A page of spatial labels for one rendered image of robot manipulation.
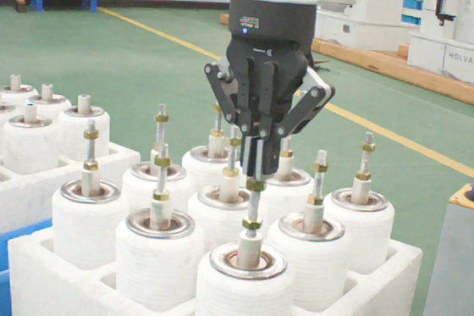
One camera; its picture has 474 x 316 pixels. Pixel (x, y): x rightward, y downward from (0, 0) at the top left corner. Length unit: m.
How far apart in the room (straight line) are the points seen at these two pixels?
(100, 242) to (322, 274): 0.26
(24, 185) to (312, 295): 0.50
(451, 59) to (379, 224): 2.55
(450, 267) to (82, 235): 0.41
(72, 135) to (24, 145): 0.11
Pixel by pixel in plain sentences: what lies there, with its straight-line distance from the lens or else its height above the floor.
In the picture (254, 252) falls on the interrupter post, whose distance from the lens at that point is 0.58.
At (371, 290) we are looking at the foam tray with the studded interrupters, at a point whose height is 0.18.
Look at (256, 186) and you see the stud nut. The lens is 0.56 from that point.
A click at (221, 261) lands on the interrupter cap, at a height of 0.25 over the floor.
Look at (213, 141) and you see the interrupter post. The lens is 0.89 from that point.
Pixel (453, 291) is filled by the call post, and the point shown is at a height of 0.21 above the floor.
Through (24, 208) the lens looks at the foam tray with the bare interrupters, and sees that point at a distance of 0.99.
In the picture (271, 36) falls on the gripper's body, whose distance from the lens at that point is 0.50.
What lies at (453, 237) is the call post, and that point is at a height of 0.27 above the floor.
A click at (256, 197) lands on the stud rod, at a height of 0.32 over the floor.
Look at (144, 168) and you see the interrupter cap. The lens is 0.83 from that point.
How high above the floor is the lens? 0.52
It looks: 15 degrees down
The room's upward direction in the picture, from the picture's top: 5 degrees clockwise
